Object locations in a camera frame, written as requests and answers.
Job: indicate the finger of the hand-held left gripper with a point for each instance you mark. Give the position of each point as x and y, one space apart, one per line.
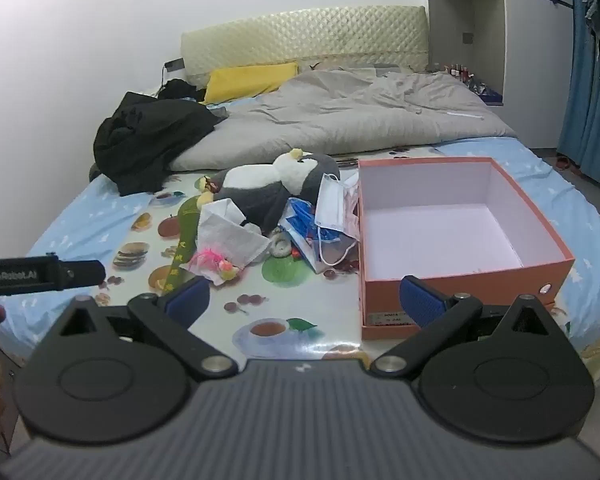
85 274

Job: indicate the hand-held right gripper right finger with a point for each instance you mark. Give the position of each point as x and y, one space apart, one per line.
422 305

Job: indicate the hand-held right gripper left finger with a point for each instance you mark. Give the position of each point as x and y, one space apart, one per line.
190 301

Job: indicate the orange cardboard box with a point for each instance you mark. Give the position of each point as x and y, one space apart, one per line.
380 297

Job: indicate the white translucent plastic bag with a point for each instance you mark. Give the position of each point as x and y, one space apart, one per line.
225 230

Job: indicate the blue plastic packet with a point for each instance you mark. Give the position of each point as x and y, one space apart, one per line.
300 222

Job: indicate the white face masks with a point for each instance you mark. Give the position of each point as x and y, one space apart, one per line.
330 205

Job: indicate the green sash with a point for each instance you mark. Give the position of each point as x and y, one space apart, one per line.
185 230

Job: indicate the grey white penguin plush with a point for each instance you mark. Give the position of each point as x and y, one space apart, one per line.
260 195

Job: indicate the black clothing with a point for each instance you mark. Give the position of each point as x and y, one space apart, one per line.
145 140

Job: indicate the red slippers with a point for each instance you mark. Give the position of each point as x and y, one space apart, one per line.
563 162

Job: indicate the grey duvet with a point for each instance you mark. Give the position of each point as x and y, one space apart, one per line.
355 110

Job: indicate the dark cloth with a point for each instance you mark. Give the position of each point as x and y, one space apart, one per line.
180 90

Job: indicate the black power adapter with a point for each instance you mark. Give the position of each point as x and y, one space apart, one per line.
174 65

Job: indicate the yellow pillow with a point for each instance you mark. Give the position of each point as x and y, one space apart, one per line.
245 80

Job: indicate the row of cosmetic bottles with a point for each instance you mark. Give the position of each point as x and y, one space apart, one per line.
462 72

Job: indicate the blue curtain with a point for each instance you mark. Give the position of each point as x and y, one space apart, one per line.
590 120

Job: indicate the white cabinet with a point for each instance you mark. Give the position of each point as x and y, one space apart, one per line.
530 60

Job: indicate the cream quilted headboard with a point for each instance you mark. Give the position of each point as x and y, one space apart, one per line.
305 30

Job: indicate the wall socket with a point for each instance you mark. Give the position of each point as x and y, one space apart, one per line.
468 37

